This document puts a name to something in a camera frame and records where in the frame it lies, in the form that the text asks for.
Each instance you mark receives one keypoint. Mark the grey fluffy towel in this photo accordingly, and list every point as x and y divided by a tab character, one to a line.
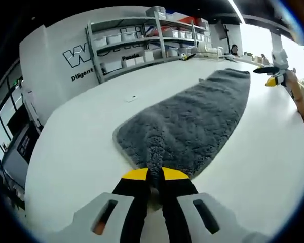
197	119

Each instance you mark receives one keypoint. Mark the person's right hand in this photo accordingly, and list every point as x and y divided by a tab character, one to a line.
292	83

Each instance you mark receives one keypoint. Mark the white dish rack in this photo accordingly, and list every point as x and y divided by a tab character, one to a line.
210	51

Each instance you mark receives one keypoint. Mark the black monitor on pole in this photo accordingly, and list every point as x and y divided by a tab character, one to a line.
221	30

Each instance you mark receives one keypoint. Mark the long ceiling light strip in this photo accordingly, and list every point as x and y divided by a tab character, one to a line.
236	11

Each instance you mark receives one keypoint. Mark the small white card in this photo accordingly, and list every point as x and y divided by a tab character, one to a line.
131	98

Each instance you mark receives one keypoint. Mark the grey metal shelf rack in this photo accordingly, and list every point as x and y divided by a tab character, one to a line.
160	33

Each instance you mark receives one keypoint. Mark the black cabinet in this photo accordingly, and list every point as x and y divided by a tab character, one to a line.
22	149

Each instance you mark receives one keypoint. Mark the rows of white storage bins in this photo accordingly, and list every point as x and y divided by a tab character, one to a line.
114	38

